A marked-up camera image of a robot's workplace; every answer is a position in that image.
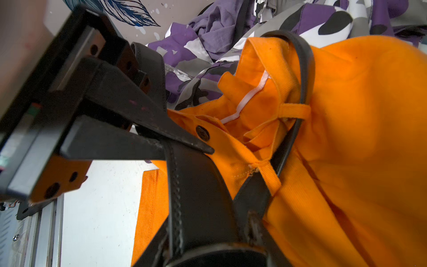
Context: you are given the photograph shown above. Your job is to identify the orange trousers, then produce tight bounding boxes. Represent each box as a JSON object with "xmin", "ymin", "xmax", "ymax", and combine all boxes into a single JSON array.
[{"xmin": 131, "ymin": 34, "xmax": 427, "ymax": 267}]

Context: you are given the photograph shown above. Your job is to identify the lilac purple trousers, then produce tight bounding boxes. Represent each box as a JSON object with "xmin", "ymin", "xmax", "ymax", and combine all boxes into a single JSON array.
[{"xmin": 189, "ymin": 1, "xmax": 255, "ymax": 61}]

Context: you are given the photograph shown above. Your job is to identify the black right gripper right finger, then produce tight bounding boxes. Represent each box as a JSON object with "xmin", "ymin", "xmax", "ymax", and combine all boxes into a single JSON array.
[{"xmin": 246, "ymin": 211, "xmax": 292, "ymax": 267}]

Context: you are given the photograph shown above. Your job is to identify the black belt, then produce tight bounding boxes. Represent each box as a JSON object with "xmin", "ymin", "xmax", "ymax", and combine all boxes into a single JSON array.
[
  {"xmin": 231, "ymin": 0, "xmax": 265, "ymax": 47},
  {"xmin": 129, "ymin": 29, "xmax": 316, "ymax": 267}
]

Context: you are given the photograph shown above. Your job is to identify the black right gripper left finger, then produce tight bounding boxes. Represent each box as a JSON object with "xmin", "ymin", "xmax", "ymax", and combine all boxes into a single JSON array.
[{"xmin": 132, "ymin": 218, "xmax": 169, "ymax": 267}]

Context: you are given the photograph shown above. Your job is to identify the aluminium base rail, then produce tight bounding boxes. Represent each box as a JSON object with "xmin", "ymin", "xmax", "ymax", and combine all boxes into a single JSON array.
[{"xmin": 1, "ymin": 196, "xmax": 64, "ymax": 267}]

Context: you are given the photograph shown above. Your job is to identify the purple camouflage trousers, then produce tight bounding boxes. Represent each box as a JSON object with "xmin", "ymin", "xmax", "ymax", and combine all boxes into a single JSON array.
[{"xmin": 146, "ymin": 0, "xmax": 427, "ymax": 111}]

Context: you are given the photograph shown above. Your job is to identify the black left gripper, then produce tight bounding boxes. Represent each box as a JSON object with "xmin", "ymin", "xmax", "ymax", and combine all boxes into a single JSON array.
[{"xmin": 1, "ymin": 6, "xmax": 215, "ymax": 203}]

